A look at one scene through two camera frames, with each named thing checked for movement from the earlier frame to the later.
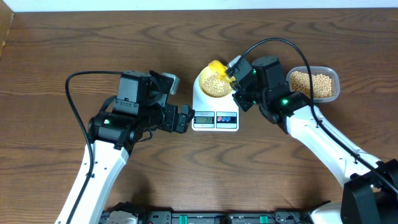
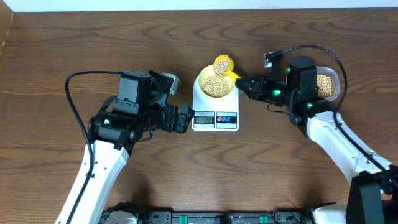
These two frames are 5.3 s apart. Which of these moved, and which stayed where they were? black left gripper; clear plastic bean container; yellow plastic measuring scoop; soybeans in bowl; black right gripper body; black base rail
Moved: black right gripper body; yellow plastic measuring scoop
Stayed: black base rail; soybeans in bowl; clear plastic bean container; black left gripper
